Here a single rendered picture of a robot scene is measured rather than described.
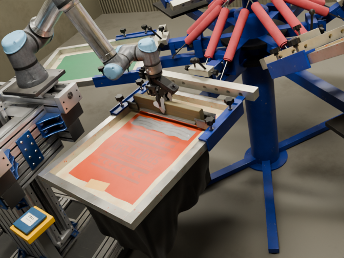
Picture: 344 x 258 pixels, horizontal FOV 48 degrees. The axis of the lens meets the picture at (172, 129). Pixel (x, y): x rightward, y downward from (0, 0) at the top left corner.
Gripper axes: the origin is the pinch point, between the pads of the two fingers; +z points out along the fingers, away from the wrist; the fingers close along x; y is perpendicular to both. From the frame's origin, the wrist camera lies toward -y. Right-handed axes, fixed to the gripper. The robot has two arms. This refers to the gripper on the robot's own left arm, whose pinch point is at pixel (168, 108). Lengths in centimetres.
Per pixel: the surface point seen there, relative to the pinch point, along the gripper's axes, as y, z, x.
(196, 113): -18.7, -2.6, 1.5
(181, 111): -9.8, -1.8, 1.5
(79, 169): 16.7, 6.3, 46.6
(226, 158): 27, 102, -72
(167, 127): -3.1, 5.9, 6.7
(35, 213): 12, 5, 74
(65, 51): 132, 5, -38
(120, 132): 17.8, 6.3, 18.6
